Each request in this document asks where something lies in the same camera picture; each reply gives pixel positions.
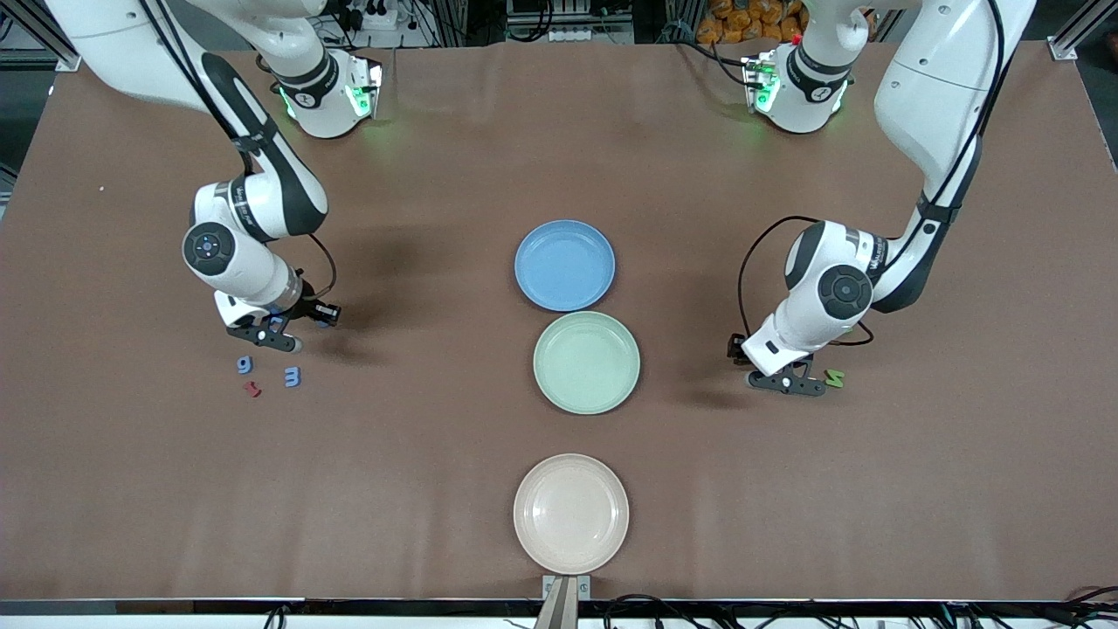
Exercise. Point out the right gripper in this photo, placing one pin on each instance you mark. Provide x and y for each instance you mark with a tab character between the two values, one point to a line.
307	308

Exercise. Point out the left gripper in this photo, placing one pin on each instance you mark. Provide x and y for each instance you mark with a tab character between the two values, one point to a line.
736	347

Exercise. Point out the grey metal bracket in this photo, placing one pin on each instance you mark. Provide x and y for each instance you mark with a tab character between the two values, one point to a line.
566	603

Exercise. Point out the blue foam digit nine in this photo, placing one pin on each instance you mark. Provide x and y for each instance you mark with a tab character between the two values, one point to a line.
245	369

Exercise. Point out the green plate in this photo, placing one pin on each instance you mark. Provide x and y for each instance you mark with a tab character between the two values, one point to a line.
586	362

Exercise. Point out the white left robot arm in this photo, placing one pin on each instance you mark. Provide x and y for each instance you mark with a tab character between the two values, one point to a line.
926	96

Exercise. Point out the blue plate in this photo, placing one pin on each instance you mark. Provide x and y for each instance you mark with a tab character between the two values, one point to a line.
564	266

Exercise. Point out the blue foam letter E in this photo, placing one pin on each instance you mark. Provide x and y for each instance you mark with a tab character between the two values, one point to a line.
293	376

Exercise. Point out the brown table cover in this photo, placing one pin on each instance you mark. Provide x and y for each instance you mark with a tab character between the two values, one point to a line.
349	480

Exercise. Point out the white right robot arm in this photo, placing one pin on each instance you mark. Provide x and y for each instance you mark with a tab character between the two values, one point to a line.
249	271

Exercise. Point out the white power strip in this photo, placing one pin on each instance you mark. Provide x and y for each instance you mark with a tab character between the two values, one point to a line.
380	16
563	35

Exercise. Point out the pink plate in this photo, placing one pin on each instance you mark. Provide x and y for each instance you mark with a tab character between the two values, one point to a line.
570	514

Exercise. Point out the aluminium frame post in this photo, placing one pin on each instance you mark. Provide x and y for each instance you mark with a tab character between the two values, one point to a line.
1067	45
61	57

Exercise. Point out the pile of orange objects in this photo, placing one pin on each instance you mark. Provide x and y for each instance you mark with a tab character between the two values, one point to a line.
742	22

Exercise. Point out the green foam letter M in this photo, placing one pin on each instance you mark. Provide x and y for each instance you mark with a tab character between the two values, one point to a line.
834	378

